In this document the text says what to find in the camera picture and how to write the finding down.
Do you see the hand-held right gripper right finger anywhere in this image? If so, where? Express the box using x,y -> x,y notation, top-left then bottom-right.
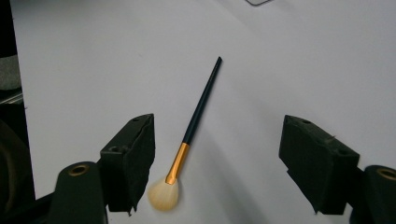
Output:
278,114 -> 361,216

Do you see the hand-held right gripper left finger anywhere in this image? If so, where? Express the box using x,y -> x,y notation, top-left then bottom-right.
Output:
99,113 -> 156,217

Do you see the fluffy cream-head makeup brush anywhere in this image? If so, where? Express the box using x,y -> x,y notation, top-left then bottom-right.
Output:
147,56 -> 224,213

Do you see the white board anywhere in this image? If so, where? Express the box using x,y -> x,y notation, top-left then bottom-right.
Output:
8,0 -> 396,224

